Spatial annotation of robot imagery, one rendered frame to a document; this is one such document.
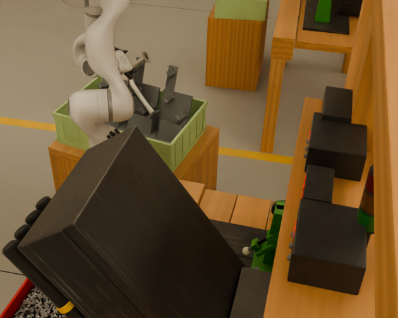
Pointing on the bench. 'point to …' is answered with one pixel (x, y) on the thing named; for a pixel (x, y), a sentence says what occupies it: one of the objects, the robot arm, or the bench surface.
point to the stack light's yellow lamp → (367, 203)
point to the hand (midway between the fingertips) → (129, 61)
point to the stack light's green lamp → (366, 221)
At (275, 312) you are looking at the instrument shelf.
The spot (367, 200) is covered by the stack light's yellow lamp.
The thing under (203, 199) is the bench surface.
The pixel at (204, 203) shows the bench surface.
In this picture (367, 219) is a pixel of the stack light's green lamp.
